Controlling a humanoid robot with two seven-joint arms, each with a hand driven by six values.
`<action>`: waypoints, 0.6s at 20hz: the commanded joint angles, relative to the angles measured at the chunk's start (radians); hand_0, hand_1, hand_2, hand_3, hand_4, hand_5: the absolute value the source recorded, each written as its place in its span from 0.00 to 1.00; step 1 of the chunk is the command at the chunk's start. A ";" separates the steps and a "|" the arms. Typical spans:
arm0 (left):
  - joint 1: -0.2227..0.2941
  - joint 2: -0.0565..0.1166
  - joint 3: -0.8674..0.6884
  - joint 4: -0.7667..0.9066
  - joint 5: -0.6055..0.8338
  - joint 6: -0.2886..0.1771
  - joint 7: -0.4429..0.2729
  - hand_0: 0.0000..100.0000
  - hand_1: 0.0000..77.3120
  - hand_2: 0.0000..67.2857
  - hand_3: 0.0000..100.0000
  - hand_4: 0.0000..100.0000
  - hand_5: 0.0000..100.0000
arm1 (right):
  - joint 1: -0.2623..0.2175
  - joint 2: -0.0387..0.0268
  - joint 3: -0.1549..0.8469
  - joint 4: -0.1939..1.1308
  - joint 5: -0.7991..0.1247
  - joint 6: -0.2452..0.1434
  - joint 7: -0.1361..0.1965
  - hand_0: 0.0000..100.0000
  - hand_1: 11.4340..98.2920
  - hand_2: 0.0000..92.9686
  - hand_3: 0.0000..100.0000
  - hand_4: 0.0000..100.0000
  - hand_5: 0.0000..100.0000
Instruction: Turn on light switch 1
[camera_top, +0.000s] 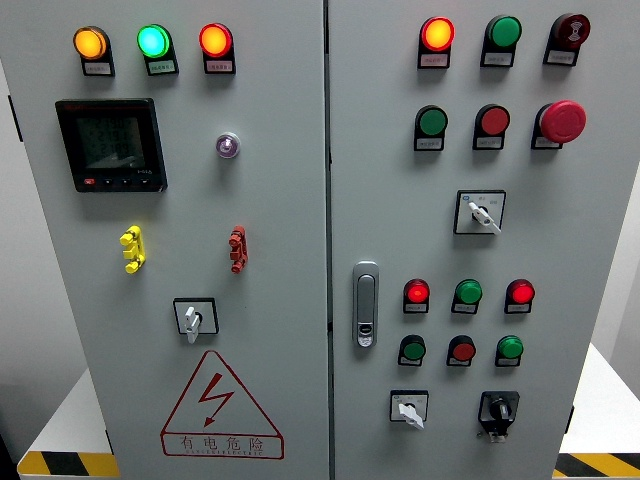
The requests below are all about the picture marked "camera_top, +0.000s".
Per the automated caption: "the white-handle turn switch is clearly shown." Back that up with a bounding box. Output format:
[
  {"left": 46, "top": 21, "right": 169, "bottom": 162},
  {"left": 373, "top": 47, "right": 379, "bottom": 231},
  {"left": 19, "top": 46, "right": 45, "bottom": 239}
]
[
  {"left": 389, "top": 389, "right": 430, "bottom": 431},
  {"left": 452, "top": 189, "right": 507, "bottom": 237},
  {"left": 172, "top": 297, "right": 220, "bottom": 345}
]

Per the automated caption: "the pale grey cabinet door with display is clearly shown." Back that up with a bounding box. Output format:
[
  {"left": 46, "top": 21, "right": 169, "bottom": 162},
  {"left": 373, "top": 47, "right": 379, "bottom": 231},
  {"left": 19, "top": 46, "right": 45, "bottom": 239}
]
[{"left": 0, "top": 0, "right": 332, "bottom": 480}]

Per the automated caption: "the silver door lock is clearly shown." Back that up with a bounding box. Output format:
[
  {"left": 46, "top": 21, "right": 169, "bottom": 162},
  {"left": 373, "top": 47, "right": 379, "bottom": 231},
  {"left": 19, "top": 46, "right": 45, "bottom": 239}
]
[{"left": 351, "top": 260, "right": 380, "bottom": 350}]

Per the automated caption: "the small red round lamp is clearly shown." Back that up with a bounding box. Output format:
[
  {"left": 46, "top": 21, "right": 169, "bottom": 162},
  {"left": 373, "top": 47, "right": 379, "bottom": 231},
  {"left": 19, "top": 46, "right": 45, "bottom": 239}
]
[
  {"left": 505, "top": 278, "right": 536, "bottom": 305},
  {"left": 403, "top": 278, "right": 431, "bottom": 304}
]

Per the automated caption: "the white round lamp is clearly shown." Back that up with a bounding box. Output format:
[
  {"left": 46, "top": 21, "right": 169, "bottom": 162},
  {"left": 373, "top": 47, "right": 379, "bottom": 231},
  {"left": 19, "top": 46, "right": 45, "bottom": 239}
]
[{"left": 215, "top": 131, "right": 242, "bottom": 160}]

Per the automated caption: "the small green push button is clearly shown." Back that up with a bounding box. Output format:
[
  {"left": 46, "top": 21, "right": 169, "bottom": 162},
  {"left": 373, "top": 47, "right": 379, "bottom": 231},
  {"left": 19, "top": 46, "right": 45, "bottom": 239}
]
[{"left": 399, "top": 334, "right": 427, "bottom": 362}]

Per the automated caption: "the small green round lamp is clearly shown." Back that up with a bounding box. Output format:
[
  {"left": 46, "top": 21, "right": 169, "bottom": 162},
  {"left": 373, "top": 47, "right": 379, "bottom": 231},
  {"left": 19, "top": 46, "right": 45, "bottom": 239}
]
[
  {"left": 453, "top": 278, "right": 484, "bottom": 305},
  {"left": 496, "top": 334, "right": 525, "bottom": 361}
]

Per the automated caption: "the large green push button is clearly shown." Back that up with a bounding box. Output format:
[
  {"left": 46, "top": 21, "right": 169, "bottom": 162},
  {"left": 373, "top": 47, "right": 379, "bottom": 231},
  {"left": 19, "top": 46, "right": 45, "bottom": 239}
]
[{"left": 415, "top": 104, "right": 449, "bottom": 138}]

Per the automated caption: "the small red push button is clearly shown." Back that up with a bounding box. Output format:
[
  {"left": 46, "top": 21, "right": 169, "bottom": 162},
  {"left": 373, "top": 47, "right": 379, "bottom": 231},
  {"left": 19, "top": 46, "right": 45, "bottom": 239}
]
[{"left": 448, "top": 334, "right": 477, "bottom": 362}]

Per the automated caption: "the red warning triangle sticker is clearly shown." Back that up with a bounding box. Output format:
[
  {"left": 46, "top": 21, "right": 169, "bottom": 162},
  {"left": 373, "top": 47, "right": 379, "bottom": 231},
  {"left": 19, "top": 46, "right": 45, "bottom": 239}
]
[{"left": 159, "top": 349, "right": 286, "bottom": 461}]

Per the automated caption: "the large red push button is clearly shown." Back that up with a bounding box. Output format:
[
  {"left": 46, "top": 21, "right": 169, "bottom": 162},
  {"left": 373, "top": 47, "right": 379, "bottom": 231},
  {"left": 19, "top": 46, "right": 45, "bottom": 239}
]
[{"left": 475, "top": 103, "right": 511, "bottom": 137}]

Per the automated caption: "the large red round lamp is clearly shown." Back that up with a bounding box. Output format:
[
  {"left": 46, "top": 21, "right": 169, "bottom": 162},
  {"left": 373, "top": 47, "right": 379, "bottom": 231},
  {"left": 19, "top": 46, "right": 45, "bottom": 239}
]
[
  {"left": 198, "top": 22, "right": 234, "bottom": 59},
  {"left": 419, "top": 16, "right": 456, "bottom": 53}
]

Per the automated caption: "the black display meter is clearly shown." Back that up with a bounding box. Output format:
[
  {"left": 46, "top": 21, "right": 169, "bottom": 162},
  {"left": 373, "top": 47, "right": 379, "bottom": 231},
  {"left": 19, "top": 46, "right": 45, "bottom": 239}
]
[{"left": 54, "top": 97, "right": 169, "bottom": 194}]

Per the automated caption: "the pale grey cabinet door with lock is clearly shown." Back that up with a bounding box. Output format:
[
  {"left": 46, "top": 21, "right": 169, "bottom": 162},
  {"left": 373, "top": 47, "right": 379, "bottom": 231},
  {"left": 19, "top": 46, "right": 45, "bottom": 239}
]
[{"left": 327, "top": 0, "right": 640, "bottom": 480}]

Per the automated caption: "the large lit green round lamp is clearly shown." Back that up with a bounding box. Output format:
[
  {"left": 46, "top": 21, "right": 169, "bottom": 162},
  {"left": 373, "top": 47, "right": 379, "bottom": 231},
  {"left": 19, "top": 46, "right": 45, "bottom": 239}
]
[{"left": 136, "top": 23, "right": 173, "bottom": 60}]

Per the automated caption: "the large red stop button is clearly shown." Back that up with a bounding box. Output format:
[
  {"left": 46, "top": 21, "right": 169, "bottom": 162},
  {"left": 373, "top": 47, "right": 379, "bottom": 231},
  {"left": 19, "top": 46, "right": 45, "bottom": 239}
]
[{"left": 538, "top": 99, "right": 588, "bottom": 145}]

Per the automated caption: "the large dark green round lamp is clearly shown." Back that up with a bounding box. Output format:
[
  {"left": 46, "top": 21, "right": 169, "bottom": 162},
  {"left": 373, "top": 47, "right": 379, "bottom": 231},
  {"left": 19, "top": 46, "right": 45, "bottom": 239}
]
[{"left": 484, "top": 14, "right": 523, "bottom": 50}]

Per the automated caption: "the yellow round lamp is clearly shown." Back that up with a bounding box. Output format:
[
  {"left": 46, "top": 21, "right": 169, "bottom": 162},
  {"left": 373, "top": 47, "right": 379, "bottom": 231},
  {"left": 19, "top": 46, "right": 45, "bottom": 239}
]
[{"left": 72, "top": 25, "right": 109, "bottom": 62}]

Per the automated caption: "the dark red round buzzer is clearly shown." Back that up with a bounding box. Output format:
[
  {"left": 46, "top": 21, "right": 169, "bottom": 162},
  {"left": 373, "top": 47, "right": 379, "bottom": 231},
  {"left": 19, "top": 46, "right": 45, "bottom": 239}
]
[{"left": 551, "top": 12, "right": 592, "bottom": 50}]

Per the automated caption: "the small red handle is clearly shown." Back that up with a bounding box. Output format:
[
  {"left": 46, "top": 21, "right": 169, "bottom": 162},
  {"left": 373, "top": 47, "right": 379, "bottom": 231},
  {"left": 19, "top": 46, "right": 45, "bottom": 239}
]
[{"left": 228, "top": 225, "right": 249, "bottom": 274}]

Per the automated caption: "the white-handle turn switch, large plate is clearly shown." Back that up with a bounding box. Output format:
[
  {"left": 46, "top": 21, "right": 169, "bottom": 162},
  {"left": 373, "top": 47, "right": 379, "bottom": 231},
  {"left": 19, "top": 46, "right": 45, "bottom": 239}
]
[{"left": 452, "top": 189, "right": 507, "bottom": 237}]

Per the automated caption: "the small yellow handle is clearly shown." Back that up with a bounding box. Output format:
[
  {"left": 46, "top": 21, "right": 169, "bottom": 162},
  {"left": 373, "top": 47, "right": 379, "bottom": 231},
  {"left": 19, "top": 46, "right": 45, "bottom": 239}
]
[{"left": 119, "top": 224, "right": 147, "bottom": 274}]

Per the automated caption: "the white-handle turn switch, small plate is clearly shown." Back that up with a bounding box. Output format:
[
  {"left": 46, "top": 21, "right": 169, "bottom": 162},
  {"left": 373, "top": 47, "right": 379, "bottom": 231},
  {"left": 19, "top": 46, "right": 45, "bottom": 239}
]
[{"left": 389, "top": 389, "right": 430, "bottom": 431}]

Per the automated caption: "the black-handle turn switch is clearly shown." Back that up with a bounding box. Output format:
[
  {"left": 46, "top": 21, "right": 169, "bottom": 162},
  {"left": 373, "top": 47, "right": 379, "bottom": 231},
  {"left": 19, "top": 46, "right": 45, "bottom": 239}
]
[{"left": 476, "top": 390, "right": 521, "bottom": 445}]

